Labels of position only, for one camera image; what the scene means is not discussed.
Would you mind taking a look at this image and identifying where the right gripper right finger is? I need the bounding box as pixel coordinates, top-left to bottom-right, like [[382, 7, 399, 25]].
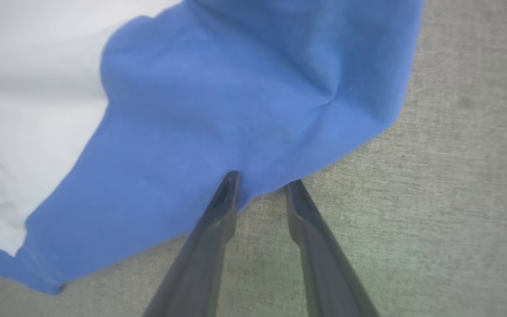
[[284, 180, 379, 317]]

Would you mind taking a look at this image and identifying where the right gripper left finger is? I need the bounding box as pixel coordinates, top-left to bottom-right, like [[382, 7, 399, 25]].
[[143, 171, 242, 317]]

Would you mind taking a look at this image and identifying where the white and blue shirt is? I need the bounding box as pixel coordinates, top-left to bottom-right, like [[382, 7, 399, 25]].
[[0, 0, 426, 295]]

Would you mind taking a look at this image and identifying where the white cloth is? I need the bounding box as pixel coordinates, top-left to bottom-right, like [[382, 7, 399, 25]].
[[0, 0, 507, 317]]

